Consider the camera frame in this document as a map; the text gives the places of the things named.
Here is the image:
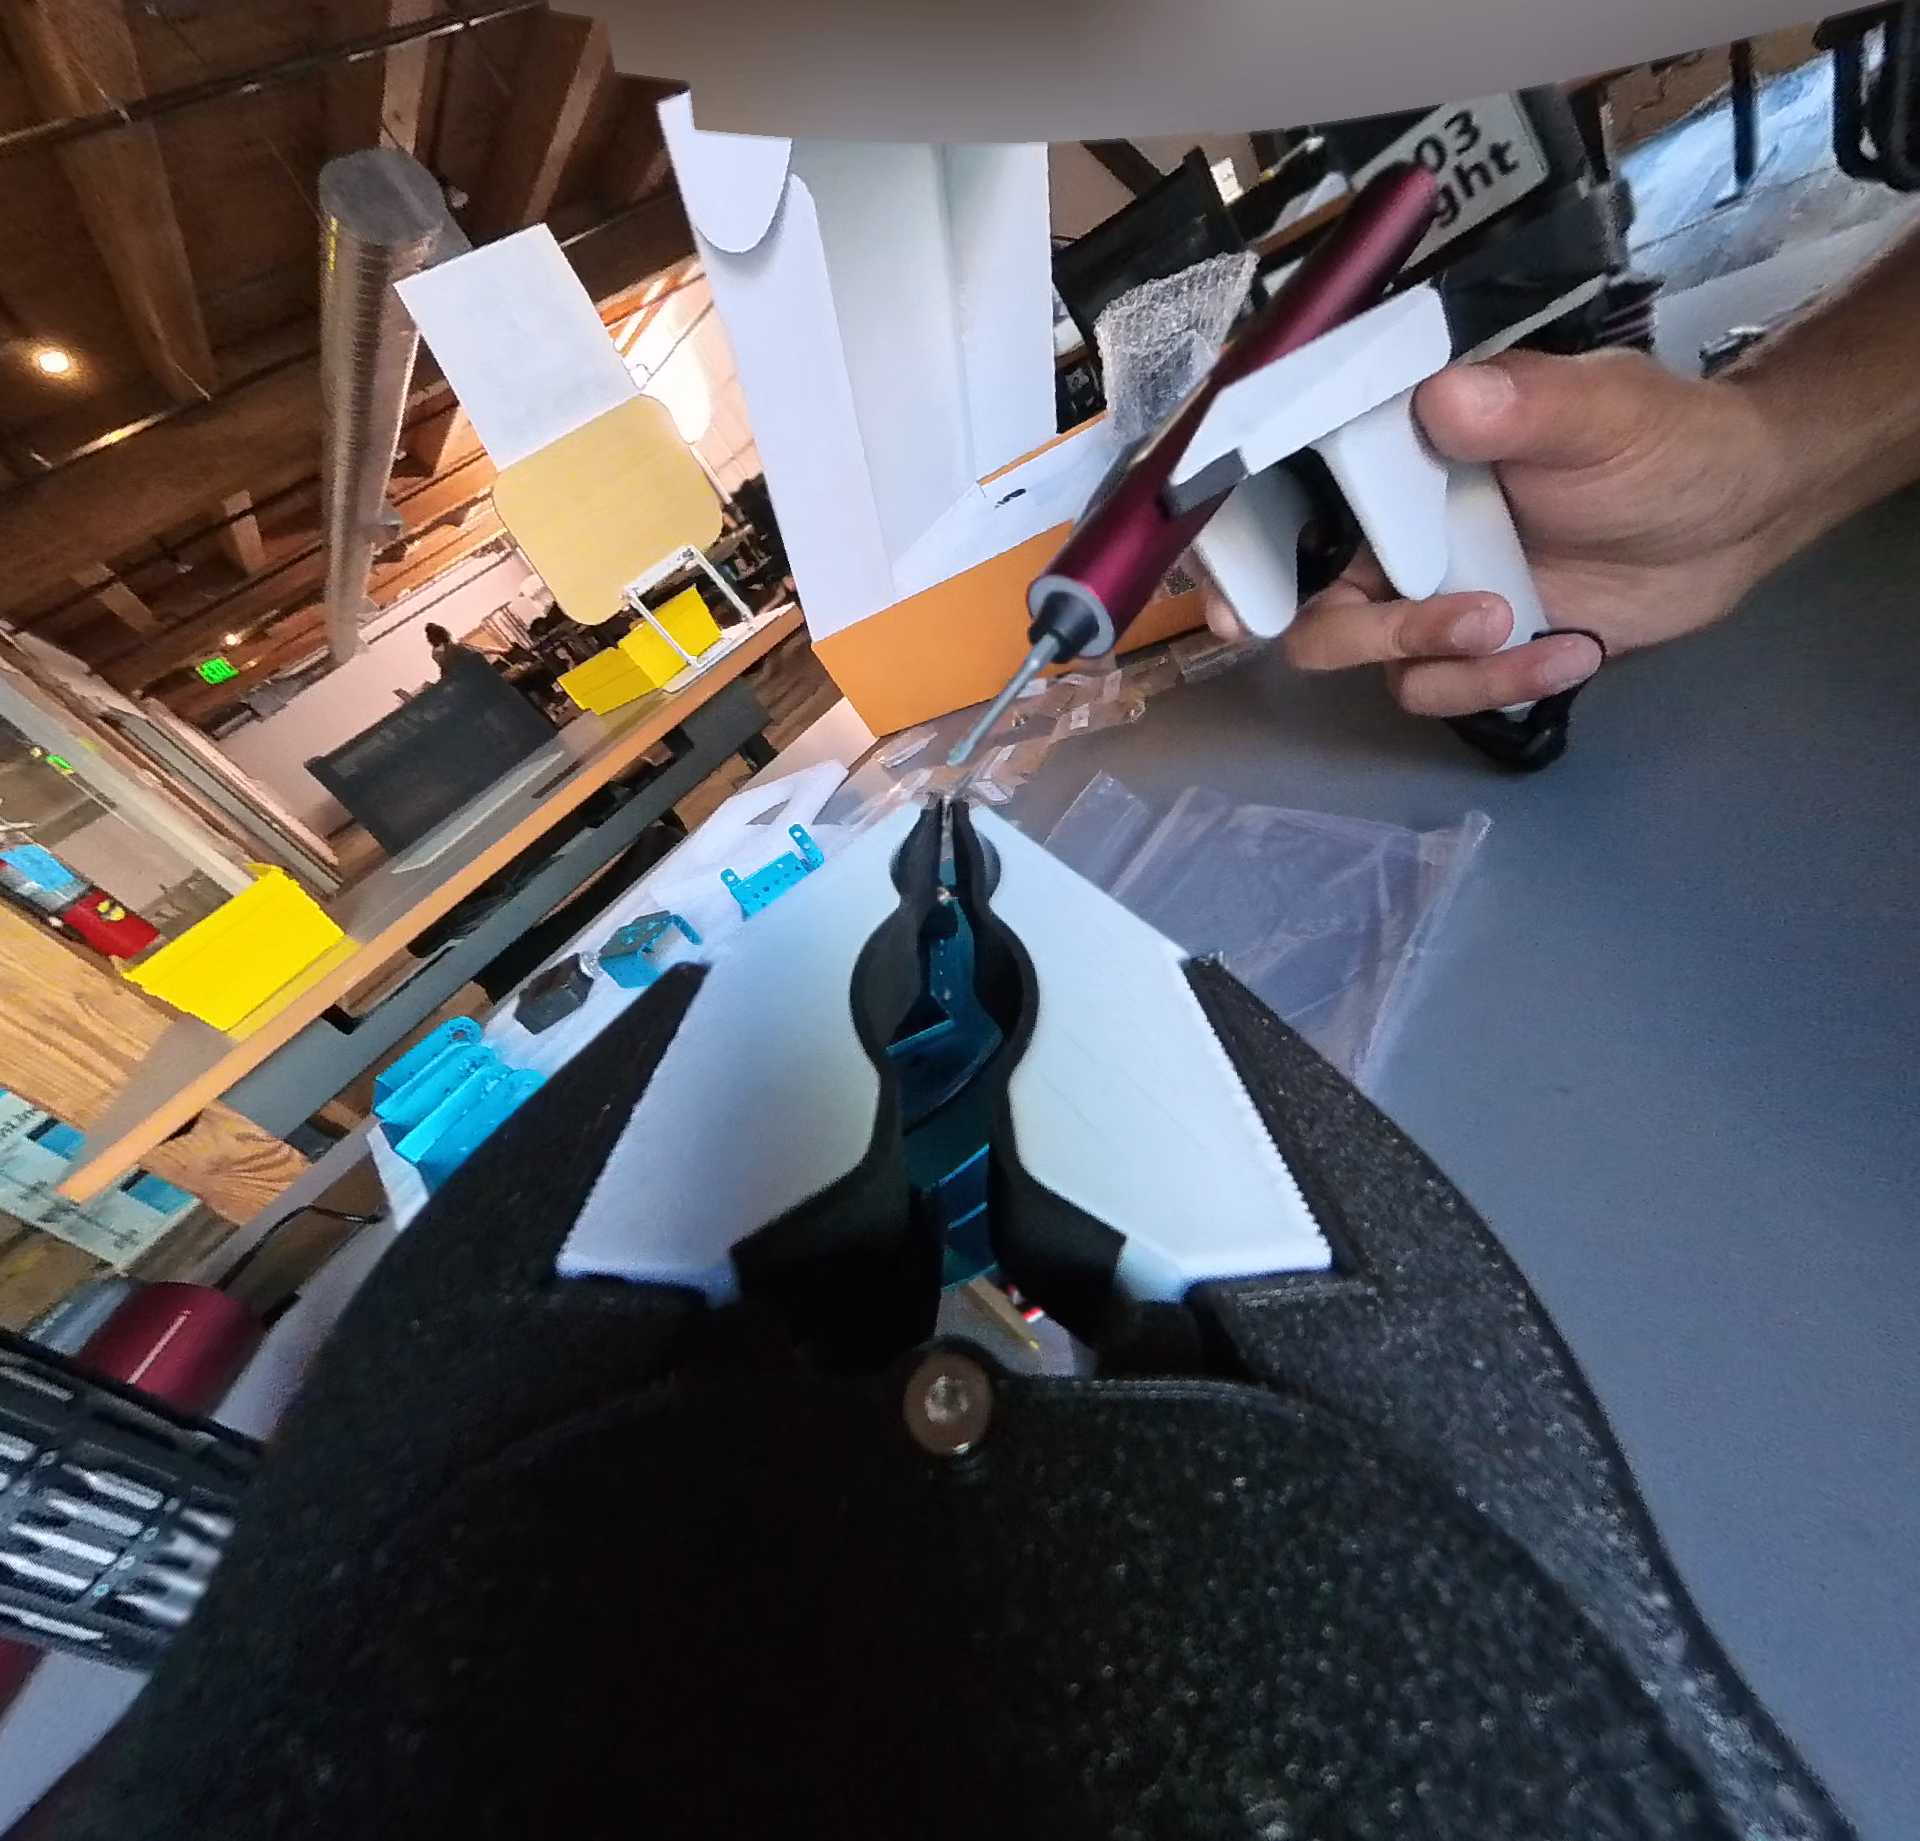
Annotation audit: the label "white foam sheet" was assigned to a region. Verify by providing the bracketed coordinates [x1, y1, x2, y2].
[365, 761, 931, 1228]

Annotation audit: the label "person's right forearm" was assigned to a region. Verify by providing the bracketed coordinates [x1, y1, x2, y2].
[1709, 243, 1920, 583]

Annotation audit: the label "black flat monitor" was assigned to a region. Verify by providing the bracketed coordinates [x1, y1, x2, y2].
[305, 657, 578, 853]

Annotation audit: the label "dark blue perforated bracket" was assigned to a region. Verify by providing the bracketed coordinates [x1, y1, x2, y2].
[598, 911, 706, 990]

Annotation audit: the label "red electric screwdriver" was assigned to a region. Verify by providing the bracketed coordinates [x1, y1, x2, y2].
[945, 161, 1444, 764]

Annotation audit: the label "orange cardboard box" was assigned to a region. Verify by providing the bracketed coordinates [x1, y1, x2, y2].
[658, 91, 1224, 739]

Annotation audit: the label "large clear plastic bag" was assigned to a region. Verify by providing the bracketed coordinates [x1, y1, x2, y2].
[1035, 777, 1493, 1078]

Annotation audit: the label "white and cream board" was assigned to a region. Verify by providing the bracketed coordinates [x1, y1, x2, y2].
[392, 222, 723, 628]

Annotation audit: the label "black screwdriver bit holder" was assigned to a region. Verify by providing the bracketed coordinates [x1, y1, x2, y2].
[0, 1329, 264, 1670]

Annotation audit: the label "bubble wrap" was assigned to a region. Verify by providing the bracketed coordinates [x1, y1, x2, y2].
[1092, 252, 1262, 424]

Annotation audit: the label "person's right hand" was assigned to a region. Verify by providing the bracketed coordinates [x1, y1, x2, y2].
[1275, 355, 1827, 721]

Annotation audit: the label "pile of small screw bags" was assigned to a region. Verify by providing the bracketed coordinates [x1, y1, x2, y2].
[846, 642, 1202, 824]

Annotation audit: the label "yellow storage bin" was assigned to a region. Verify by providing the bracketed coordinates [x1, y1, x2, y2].
[554, 587, 722, 719]
[119, 865, 354, 1034]

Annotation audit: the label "long silver ventilation duct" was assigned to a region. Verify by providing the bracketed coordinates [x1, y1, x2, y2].
[315, 147, 473, 664]

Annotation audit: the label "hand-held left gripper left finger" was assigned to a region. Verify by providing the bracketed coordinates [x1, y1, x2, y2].
[556, 796, 953, 1376]

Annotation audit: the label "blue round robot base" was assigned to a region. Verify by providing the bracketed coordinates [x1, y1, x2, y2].
[875, 896, 1036, 1289]

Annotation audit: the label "glass partition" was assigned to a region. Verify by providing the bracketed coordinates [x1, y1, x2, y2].
[0, 663, 346, 899]

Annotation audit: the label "blue round servo disc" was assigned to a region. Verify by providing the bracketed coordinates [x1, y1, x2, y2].
[396, 1067, 548, 1184]

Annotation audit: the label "blue U bracket with holes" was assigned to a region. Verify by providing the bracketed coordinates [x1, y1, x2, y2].
[719, 828, 827, 919]

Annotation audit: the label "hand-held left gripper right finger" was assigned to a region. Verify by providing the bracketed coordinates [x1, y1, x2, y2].
[947, 798, 1335, 1369]

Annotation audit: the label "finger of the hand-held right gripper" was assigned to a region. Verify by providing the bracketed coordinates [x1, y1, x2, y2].
[1157, 285, 1456, 513]

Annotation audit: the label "red cylindrical bit case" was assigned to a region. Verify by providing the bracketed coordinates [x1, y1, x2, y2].
[75, 1284, 264, 1424]

